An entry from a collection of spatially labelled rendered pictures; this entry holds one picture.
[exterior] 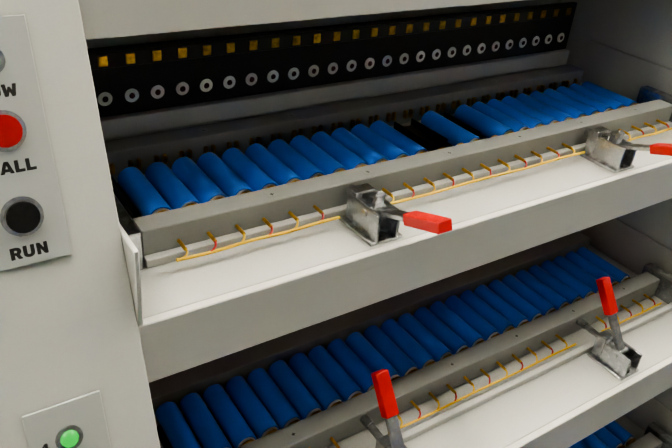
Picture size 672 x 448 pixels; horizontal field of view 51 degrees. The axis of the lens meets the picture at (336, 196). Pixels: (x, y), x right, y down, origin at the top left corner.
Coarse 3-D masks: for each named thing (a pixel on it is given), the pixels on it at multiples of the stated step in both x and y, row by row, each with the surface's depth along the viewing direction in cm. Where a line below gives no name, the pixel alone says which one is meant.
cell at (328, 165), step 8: (296, 136) 58; (304, 136) 58; (296, 144) 58; (304, 144) 57; (312, 144) 57; (304, 152) 57; (312, 152) 56; (320, 152) 56; (312, 160) 56; (320, 160) 55; (328, 160) 55; (320, 168) 55; (328, 168) 54; (336, 168) 54; (344, 168) 54
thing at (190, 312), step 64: (512, 64) 76; (640, 64) 76; (128, 128) 54; (448, 192) 56; (512, 192) 57; (576, 192) 58; (640, 192) 64; (128, 256) 38; (256, 256) 46; (320, 256) 47; (384, 256) 48; (448, 256) 52; (192, 320) 41; (256, 320) 44; (320, 320) 48
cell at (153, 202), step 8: (128, 168) 51; (136, 168) 51; (120, 176) 51; (128, 176) 50; (136, 176) 50; (144, 176) 50; (120, 184) 51; (128, 184) 49; (136, 184) 49; (144, 184) 49; (128, 192) 49; (136, 192) 48; (144, 192) 48; (152, 192) 48; (136, 200) 48; (144, 200) 47; (152, 200) 47; (160, 200) 47; (144, 208) 47; (152, 208) 47; (160, 208) 47; (168, 208) 47
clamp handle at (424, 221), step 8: (376, 200) 48; (376, 208) 49; (384, 208) 48; (392, 208) 48; (384, 216) 48; (392, 216) 47; (400, 216) 46; (408, 216) 45; (416, 216) 45; (424, 216) 44; (432, 216) 44; (440, 216) 44; (408, 224) 45; (416, 224) 45; (424, 224) 44; (432, 224) 43; (440, 224) 43; (448, 224) 43; (432, 232) 43; (440, 232) 43
